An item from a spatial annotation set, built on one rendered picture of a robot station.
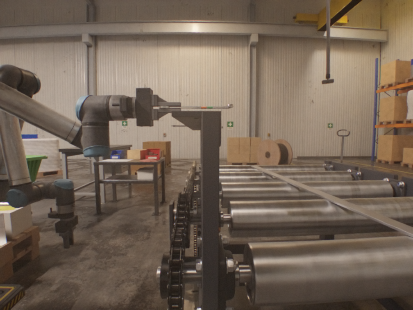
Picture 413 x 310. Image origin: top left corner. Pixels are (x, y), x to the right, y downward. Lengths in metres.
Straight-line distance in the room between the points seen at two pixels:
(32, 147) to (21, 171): 6.17
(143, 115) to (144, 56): 11.10
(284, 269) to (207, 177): 0.22
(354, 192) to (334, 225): 0.40
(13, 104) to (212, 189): 0.80
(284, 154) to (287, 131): 4.27
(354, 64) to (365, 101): 1.90
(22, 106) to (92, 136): 0.27
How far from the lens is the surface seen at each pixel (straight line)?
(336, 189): 1.15
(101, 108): 0.85
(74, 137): 0.99
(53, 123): 0.98
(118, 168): 5.01
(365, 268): 0.53
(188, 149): 11.04
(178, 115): 0.42
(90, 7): 13.38
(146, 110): 0.82
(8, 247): 2.40
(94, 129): 0.86
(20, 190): 1.30
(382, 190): 1.28
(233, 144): 8.33
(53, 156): 7.59
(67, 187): 1.33
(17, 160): 1.30
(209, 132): 0.33
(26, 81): 1.43
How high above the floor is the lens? 1.12
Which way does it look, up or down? 5 degrees down
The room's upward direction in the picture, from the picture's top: straight up
